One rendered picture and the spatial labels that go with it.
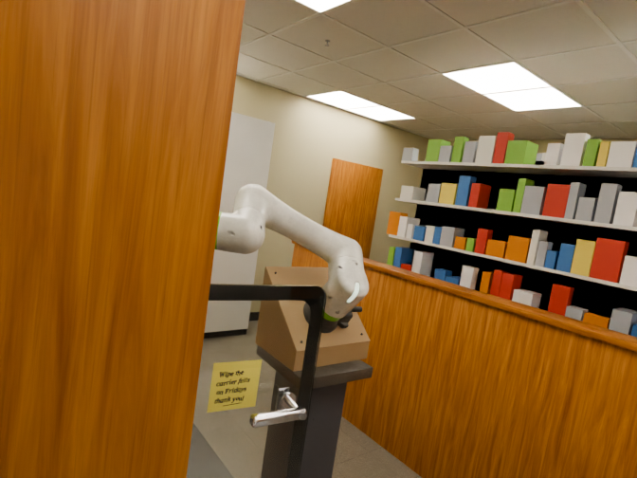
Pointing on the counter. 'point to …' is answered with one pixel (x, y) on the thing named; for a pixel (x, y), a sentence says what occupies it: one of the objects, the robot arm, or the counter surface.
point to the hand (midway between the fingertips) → (108, 314)
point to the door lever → (280, 413)
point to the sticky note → (234, 385)
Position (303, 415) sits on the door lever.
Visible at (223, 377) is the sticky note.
